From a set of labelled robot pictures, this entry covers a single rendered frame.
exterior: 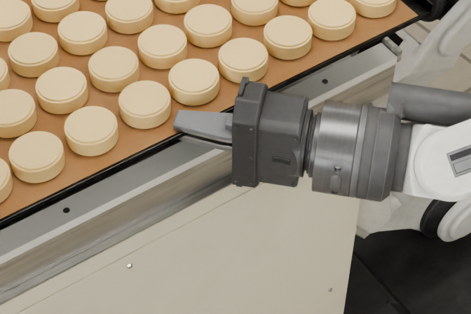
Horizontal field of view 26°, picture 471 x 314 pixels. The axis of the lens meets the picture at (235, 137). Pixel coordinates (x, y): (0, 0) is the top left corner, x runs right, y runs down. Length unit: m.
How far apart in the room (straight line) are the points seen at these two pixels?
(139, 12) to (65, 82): 0.12
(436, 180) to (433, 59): 0.53
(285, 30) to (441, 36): 0.40
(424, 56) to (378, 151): 0.50
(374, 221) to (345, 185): 0.65
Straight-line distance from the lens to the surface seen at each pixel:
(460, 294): 1.90
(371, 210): 1.56
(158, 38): 1.04
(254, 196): 1.19
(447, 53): 1.43
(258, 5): 1.08
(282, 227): 1.28
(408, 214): 1.78
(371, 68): 1.19
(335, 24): 1.06
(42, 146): 0.96
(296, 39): 1.04
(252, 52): 1.03
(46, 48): 1.05
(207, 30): 1.05
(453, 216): 1.81
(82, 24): 1.07
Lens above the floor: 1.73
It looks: 49 degrees down
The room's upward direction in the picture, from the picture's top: straight up
